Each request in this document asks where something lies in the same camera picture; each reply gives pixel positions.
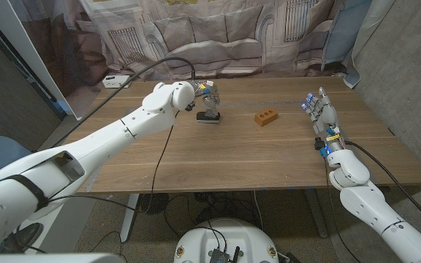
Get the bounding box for white partition panel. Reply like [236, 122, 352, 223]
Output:
[0, 0, 82, 121]

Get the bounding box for white robot torso base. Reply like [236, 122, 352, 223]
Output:
[173, 218, 280, 263]

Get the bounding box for grey table leg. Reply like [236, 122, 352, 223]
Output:
[303, 188, 329, 239]

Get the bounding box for white power box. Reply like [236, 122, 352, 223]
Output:
[102, 75, 132, 89]

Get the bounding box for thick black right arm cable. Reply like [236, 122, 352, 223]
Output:
[344, 140, 421, 235]

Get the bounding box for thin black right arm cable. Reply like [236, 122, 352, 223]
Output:
[322, 156, 363, 263]

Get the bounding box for dark shoe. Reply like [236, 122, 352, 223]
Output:
[0, 222, 44, 255]

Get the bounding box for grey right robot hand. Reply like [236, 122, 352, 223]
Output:
[300, 86, 343, 148]

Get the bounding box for black round floor fan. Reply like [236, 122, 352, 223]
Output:
[140, 192, 170, 216]

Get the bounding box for white table leg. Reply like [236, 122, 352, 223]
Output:
[119, 193, 140, 243]

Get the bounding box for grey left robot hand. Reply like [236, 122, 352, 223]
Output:
[190, 79, 221, 120]

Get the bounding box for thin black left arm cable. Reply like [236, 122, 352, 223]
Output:
[48, 110, 181, 213]

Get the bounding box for white floor platform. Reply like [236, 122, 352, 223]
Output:
[12, 193, 97, 255]

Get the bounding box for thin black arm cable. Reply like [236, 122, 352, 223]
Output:
[322, 156, 363, 263]
[48, 110, 181, 213]

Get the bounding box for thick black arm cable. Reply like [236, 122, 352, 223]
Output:
[344, 140, 421, 235]
[49, 56, 197, 149]

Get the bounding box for black module on torso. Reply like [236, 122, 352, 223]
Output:
[208, 246, 241, 263]

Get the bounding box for orange brick block with holes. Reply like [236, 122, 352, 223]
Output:
[254, 108, 279, 127]

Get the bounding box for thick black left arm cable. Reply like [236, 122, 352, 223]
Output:
[49, 56, 197, 149]

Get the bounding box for grey fabric cloth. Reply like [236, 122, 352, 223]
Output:
[8, 0, 398, 118]

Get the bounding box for tangled black floor cables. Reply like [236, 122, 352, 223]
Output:
[163, 191, 266, 238]

